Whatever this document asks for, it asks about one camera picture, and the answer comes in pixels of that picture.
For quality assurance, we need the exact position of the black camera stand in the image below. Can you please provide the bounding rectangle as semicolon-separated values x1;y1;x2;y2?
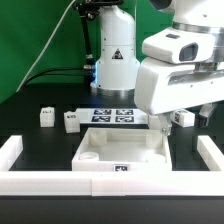
72;0;124;84

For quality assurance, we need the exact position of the white square tabletop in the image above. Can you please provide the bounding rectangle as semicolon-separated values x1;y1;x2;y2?
72;128;172;172

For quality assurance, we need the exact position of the white cable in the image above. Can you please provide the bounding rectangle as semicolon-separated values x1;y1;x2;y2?
15;0;78;93

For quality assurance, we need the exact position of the black cable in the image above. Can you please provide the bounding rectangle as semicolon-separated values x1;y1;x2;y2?
20;67;86;88

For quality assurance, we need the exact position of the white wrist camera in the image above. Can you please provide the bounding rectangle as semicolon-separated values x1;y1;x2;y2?
142;27;215;64

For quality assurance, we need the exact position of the white U-shaped fence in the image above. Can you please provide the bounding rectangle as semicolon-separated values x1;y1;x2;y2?
0;135;224;196

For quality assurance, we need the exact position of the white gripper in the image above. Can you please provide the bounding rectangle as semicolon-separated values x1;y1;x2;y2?
134;58;224;136

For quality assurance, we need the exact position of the white AprilTag base plate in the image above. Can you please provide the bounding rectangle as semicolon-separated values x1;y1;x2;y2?
76;108;148;124

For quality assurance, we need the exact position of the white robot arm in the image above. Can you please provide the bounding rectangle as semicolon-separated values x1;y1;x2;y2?
91;0;224;135

